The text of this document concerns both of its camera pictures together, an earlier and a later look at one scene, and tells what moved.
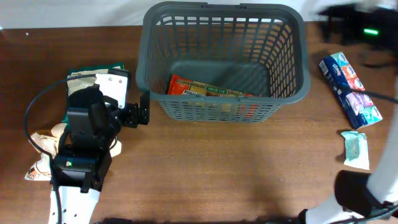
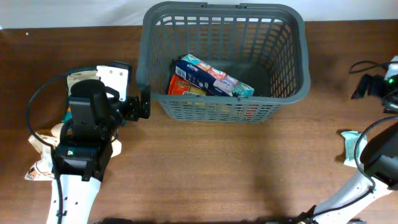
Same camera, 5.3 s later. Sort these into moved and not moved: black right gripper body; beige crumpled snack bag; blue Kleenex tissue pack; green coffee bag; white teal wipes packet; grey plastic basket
Moved: blue Kleenex tissue pack; black right gripper body
Not moved: grey plastic basket; beige crumpled snack bag; white teal wipes packet; green coffee bag
